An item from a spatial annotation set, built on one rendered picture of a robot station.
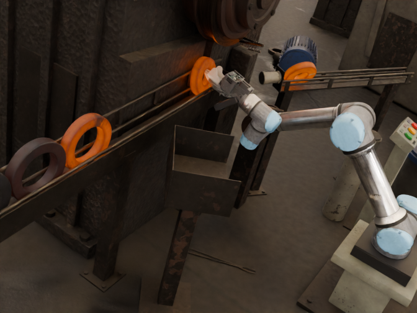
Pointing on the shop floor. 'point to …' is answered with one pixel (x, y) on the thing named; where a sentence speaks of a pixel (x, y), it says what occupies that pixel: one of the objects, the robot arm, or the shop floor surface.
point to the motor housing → (246, 165)
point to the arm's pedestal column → (345, 294)
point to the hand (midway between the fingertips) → (205, 72)
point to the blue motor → (298, 52)
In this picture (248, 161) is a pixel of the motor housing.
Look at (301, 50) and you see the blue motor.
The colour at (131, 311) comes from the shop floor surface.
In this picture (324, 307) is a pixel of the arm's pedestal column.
